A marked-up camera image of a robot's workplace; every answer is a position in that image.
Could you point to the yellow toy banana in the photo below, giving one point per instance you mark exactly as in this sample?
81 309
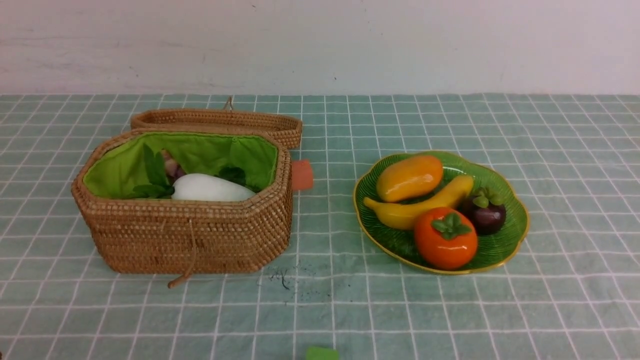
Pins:
401 216

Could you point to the orange toy mango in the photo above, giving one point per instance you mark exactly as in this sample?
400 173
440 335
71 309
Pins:
413 177

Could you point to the white toy radish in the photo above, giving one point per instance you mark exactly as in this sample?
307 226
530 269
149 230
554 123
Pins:
192 186

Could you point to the orange toy persimmon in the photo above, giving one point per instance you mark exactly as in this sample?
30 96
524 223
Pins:
445 238

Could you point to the purple toy eggplant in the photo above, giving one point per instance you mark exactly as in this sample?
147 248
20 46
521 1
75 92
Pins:
172 168

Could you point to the purple toy mangosteen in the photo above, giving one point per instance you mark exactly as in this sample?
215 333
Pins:
485 209

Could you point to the orange sticky note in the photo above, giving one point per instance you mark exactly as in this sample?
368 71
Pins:
302 177

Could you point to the woven basket lid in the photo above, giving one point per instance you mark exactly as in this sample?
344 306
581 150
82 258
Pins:
287 130

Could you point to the green sticky note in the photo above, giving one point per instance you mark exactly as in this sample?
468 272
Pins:
321 353

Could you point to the green leaf-shaped plate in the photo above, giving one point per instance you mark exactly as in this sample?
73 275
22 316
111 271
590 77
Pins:
493 250

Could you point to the woven wicker basket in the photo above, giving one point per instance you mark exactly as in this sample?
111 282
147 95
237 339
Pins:
138 231

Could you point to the green checkered tablecloth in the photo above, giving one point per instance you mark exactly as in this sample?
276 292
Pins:
571 293

